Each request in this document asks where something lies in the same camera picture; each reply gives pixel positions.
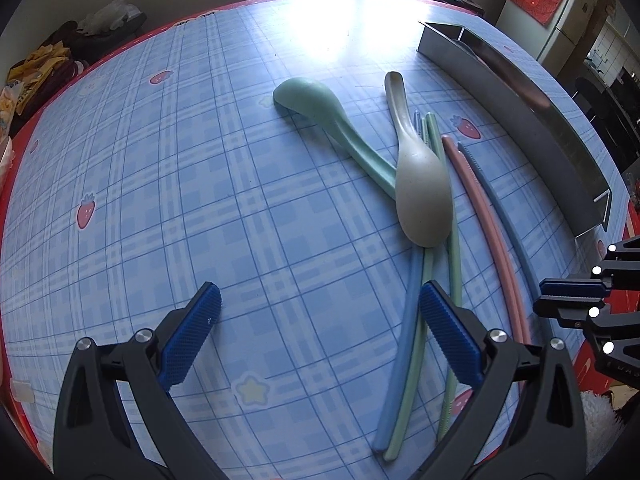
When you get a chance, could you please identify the metal utensil tray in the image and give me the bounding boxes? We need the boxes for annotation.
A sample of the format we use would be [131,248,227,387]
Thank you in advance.
[416,20,613,238]

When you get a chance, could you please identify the blue plaid tablecloth red border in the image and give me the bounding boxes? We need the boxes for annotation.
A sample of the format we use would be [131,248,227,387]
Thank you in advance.
[0,0,640,480]

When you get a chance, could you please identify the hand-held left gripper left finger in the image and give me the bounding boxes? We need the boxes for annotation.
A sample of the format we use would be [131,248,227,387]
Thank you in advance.
[52,282,223,480]

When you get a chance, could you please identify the black pressure cooker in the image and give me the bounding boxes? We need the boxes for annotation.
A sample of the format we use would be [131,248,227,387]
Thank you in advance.
[440,0,487,17]

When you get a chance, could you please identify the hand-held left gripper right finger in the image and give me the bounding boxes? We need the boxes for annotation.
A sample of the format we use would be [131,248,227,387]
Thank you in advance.
[417,281,588,480]

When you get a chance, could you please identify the beige plastic spoon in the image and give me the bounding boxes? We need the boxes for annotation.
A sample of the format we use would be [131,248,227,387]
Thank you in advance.
[384,71,455,248]

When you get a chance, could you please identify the green plastic spoon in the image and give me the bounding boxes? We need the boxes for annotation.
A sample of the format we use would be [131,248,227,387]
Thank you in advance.
[272,76,401,201]

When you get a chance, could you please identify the yellow printed bags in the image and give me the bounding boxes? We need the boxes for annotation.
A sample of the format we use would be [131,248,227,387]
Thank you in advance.
[6,42,77,113]

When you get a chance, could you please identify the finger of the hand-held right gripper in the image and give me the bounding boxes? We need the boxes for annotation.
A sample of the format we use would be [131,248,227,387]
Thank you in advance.
[540,235,640,299]
[532,298,621,361]

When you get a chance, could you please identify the white plastic bag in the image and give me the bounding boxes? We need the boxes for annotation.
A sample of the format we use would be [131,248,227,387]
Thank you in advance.
[77,0,138,31]

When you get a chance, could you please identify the green chopstick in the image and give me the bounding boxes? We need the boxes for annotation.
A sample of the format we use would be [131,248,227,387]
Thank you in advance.
[384,115,437,461]
[424,114,463,443]

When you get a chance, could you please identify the white fluffy cloth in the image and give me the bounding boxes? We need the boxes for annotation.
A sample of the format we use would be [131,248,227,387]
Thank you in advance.
[580,389,628,466]

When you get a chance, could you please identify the white fridge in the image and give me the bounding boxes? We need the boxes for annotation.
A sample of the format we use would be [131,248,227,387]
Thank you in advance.
[495,0,602,77]

